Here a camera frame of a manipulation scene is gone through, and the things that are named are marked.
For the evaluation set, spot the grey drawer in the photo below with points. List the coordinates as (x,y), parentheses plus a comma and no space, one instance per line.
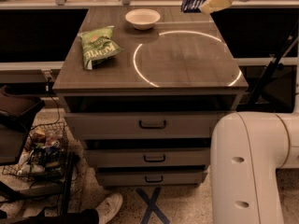
(169,157)
(163,178)
(148,125)

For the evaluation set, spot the white paper bowl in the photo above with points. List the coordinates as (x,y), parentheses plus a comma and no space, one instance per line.
(142,19)

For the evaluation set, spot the green kettle chips bag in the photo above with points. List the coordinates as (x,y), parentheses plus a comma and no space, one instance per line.
(98,46)

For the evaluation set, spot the middle grey drawer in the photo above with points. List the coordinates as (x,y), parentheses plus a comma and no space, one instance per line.
(169,157)

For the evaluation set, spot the black office chair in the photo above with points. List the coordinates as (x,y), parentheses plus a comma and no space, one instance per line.
(279,93)

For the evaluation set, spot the bottom grey drawer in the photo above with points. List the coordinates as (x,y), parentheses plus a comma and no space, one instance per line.
(163,178)

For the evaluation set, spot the grey drawer cabinet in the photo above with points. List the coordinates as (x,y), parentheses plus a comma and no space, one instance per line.
(180,65)

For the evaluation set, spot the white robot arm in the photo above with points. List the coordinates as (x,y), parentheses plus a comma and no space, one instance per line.
(247,148)

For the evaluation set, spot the top grey drawer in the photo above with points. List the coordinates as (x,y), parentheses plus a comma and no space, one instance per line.
(148,125)

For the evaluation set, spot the blue rxbar blueberry bar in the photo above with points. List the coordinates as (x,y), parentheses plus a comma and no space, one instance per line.
(191,6)

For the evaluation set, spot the white sneaker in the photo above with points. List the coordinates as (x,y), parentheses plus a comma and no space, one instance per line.
(109,208)

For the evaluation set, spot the wire basket with snacks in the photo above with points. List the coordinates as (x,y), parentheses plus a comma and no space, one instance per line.
(44,155)

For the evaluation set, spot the dark brown chair left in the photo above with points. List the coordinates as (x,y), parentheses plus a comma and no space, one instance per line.
(17,114)

